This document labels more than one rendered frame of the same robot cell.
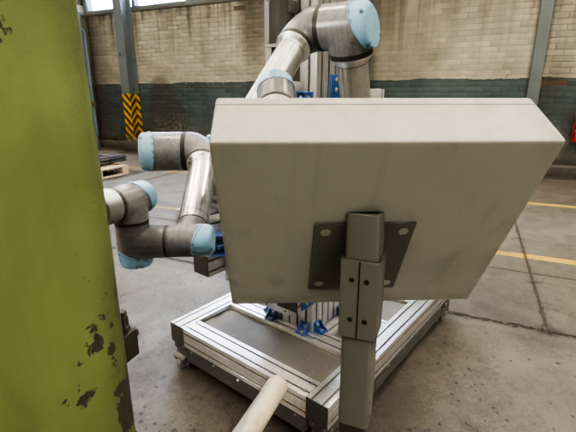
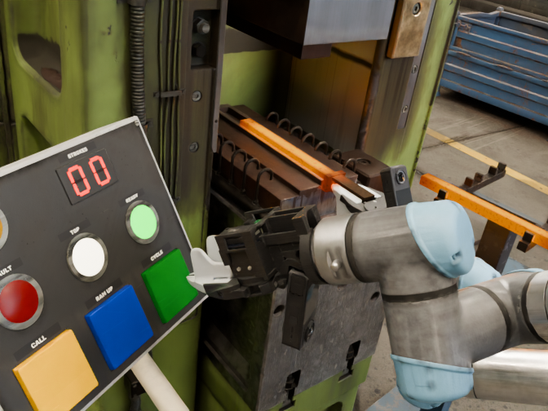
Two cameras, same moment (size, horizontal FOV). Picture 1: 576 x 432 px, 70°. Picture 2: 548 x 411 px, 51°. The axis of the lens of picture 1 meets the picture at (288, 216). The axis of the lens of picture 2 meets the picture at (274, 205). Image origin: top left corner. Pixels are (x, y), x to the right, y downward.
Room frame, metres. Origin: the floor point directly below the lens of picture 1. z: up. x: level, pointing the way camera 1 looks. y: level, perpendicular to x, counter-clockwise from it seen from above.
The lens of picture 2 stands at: (0.95, -0.48, 1.50)
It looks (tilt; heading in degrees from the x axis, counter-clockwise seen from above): 30 degrees down; 117
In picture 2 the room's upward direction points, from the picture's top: 8 degrees clockwise
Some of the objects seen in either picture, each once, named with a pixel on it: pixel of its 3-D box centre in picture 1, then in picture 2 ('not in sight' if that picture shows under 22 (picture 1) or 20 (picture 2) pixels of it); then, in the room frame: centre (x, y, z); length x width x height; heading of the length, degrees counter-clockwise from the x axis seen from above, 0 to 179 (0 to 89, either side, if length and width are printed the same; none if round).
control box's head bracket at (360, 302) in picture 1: (357, 267); not in sight; (0.47, -0.09, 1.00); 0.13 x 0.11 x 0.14; 68
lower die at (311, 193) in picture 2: not in sight; (258, 156); (0.38, 0.54, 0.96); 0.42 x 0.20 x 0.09; 158
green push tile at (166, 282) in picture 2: not in sight; (169, 285); (0.56, 0.01, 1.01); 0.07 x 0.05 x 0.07; 93
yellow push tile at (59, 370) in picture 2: not in sight; (55, 377); (0.57, -0.19, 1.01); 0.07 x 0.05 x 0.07; 93
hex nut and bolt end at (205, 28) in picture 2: not in sight; (201, 38); (0.36, 0.33, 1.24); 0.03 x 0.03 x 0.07; 68
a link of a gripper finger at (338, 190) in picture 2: not in sight; (342, 205); (0.63, 0.44, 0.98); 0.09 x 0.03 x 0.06; 161
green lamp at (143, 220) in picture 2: not in sight; (143, 222); (0.52, 0.01, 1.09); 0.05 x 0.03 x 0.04; 68
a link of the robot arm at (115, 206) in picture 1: (100, 207); not in sight; (0.82, 0.39, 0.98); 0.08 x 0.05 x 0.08; 68
